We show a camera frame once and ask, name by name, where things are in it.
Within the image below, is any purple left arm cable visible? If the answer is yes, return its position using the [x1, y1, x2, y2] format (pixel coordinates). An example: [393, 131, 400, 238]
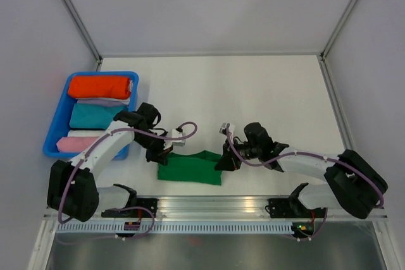
[57, 121, 199, 245]

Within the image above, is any aluminium frame post left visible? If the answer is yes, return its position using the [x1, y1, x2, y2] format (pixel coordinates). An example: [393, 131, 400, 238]
[61, 0, 103, 64]

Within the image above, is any white rolled t-shirt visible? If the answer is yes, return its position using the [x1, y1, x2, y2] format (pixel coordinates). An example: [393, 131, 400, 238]
[67, 130, 104, 137]

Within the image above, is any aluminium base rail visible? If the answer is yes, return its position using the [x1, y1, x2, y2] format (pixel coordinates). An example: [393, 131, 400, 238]
[44, 195, 389, 220]

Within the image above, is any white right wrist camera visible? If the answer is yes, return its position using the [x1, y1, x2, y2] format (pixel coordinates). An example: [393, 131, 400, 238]
[219, 123, 235, 144]

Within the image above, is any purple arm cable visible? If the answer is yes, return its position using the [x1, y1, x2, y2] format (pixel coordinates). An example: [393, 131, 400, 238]
[225, 137, 385, 241]
[57, 121, 199, 245]

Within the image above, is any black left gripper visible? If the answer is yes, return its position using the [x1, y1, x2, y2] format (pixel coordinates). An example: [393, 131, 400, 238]
[134, 130, 173, 166]

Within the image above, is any orange rolled t-shirt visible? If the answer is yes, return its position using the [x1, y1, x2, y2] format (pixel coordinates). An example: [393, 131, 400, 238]
[67, 76, 131, 100]

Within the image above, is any blue plastic bin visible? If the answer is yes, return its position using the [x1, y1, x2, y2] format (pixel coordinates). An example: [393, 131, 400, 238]
[42, 71, 139, 159]

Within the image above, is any teal rolled t-shirt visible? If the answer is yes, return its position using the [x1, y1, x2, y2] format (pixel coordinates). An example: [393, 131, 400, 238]
[69, 104, 127, 130]

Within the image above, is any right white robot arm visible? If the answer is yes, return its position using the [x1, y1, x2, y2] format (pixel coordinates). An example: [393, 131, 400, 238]
[215, 122, 389, 219]

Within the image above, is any green t-shirt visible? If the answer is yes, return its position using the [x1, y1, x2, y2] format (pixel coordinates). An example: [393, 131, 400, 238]
[157, 150, 222, 186]

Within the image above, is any aluminium frame post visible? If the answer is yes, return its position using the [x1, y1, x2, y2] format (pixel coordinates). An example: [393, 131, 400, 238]
[319, 0, 359, 61]
[61, 0, 103, 64]

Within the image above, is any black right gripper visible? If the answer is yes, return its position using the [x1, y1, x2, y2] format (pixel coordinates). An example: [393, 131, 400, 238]
[214, 138, 261, 172]

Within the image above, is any lilac rolled t-shirt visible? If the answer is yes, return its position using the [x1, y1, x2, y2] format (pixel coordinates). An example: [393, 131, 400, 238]
[77, 98, 130, 107]

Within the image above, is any pink rolled t-shirt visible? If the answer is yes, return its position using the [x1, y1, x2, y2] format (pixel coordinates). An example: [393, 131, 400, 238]
[56, 137, 98, 154]

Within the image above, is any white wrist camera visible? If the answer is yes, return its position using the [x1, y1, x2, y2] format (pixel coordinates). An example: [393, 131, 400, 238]
[219, 123, 235, 144]
[169, 129, 186, 147]

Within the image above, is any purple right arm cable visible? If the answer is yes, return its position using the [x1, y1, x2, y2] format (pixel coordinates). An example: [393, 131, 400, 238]
[225, 137, 385, 241]

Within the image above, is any slotted cable duct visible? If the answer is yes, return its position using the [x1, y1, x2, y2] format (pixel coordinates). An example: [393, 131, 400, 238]
[57, 221, 294, 235]

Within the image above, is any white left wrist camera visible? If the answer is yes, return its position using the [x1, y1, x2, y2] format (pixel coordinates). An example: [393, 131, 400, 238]
[169, 129, 186, 147]

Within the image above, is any aluminium frame post right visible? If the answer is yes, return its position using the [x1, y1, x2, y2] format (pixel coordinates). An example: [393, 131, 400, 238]
[319, 0, 359, 61]

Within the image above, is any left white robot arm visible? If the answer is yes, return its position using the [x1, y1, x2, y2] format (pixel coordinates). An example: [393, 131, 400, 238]
[47, 102, 172, 222]

